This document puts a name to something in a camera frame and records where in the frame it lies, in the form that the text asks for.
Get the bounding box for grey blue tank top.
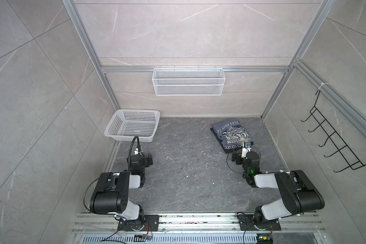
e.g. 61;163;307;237
212;118;253;150

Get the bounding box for white plastic laundry basket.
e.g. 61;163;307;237
104;109;160;142

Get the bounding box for navy tank top red trim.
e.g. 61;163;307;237
210;125;254;153

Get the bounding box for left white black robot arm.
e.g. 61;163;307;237
89;153;153;231

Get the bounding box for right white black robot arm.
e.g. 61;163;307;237
231;148;325;230

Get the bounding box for small circuit board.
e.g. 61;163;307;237
133;234;153;242

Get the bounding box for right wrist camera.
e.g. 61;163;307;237
241;141;253;158

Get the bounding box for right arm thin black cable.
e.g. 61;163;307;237
225;147;261;175

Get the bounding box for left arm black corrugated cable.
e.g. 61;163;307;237
127;135;141;171

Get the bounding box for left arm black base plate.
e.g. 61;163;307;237
117;215;160;232

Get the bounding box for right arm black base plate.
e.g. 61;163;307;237
236;212;281;231

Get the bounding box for white wire mesh wall basket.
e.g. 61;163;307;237
152;68;226;96

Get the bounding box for aluminium mounting rail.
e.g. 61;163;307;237
70;212;325;234

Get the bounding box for white slotted cable duct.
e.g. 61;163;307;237
80;233;258;244

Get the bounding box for black wire hook rack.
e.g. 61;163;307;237
301;90;366;173

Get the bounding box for aluminium frame profiles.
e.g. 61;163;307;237
63;1;366;138

